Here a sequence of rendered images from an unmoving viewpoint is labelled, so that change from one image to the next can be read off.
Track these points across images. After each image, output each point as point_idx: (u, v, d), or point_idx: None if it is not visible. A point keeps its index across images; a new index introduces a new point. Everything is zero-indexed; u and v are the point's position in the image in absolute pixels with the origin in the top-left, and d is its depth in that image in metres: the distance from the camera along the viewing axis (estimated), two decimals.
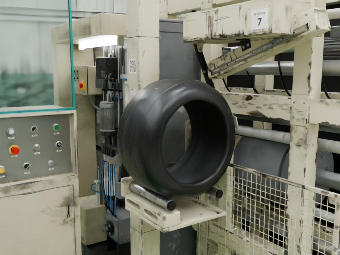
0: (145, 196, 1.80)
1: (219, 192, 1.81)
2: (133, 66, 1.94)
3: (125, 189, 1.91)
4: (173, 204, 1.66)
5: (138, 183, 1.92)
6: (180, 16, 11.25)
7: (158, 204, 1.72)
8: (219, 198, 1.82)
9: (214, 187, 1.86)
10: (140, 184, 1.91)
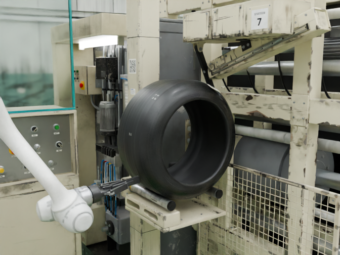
0: None
1: (217, 195, 1.81)
2: (133, 66, 1.94)
3: (125, 189, 1.91)
4: (170, 204, 1.65)
5: (132, 185, 1.91)
6: (180, 16, 11.25)
7: None
8: (222, 193, 1.83)
9: (209, 189, 1.85)
10: (134, 186, 1.89)
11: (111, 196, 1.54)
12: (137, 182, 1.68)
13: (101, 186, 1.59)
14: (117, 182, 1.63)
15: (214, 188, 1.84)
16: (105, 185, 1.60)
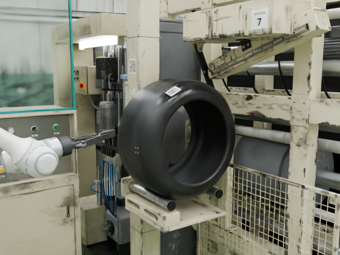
0: None
1: (219, 197, 1.82)
2: (133, 66, 1.94)
3: (125, 189, 1.91)
4: (170, 208, 1.65)
5: (132, 190, 1.91)
6: (180, 16, 11.25)
7: None
8: (219, 190, 1.81)
9: (209, 195, 1.85)
10: (134, 192, 1.89)
11: (82, 147, 1.45)
12: (112, 136, 1.58)
13: (73, 139, 1.49)
14: (90, 135, 1.54)
15: (211, 193, 1.83)
16: (78, 137, 1.50)
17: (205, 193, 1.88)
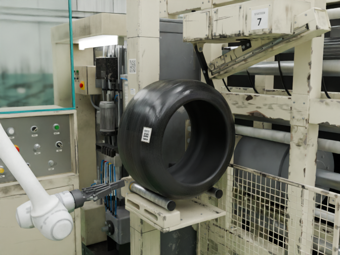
0: (149, 190, 1.80)
1: (221, 193, 1.82)
2: (133, 66, 1.94)
3: (125, 189, 1.91)
4: (173, 207, 1.66)
5: None
6: (180, 16, 11.25)
7: (159, 198, 1.71)
8: (216, 195, 1.80)
9: None
10: None
11: (93, 201, 1.50)
12: (122, 186, 1.64)
13: (84, 191, 1.54)
14: (100, 186, 1.59)
15: (215, 197, 1.85)
16: (89, 189, 1.56)
17: None
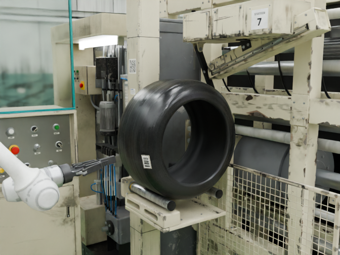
0: (146, 193, 1.79)
1: (220, 192, 1.82)
2: (133, 66, 1.94)
3: (125, 189, 1.91)
4: (174, 205, 1.66)
5: None
6: (180, 16, 11.25)
7: (157, 201, 1.71)
8: (217, 197, 1.81)
9: None
10: None
11: (83, 175, 1.46)
12: (113, 162, 1.60)
13: (73, 166, 1.50)
14: (90, 162, 1.55)
15: None
16: (78, 165, 1.52)
17: None
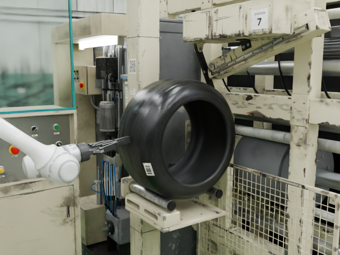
0: None
1: (221, 195, 1.82)
2: (133, 66, 1.94)
3: (125, 189, 1.91)
4: (171, 208, 1.66)
5: None
6: (180, 16, 11.25)
7: (163, 196, 1.73)
8: (217, 192, 1.81)
9: (212, 196, 1.86)
10: (136, 193, 1.90)
11: (100, 154, 1.49)
12: (128, 142, 1.63)
13: (90, 145, 1.54)
14: (107, 141, 1.58)
15: (212, 196, 1.83)
16: (95, 144, 1.55)
17: None
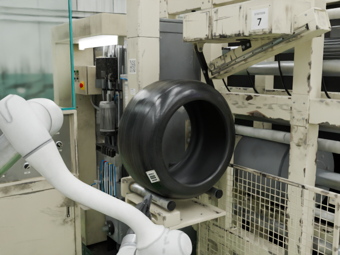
0: None
1: (218, 196, 1.81)
2: (133, 66, 1.94)
3: (125, 189, 1.91)
4: (170, 205, 1.65)
5: (132, 185, 1.91)
6: (180, 16, 11.25)
7: None
8: (222, 192, 1.82)
9: (209, 190, 1.85)
10: (134, 186, 1.89)
11: None
12: (151, 197, 1.49)
13: None
14: None
15: (214, 188, 1.83)
16: None
17: None
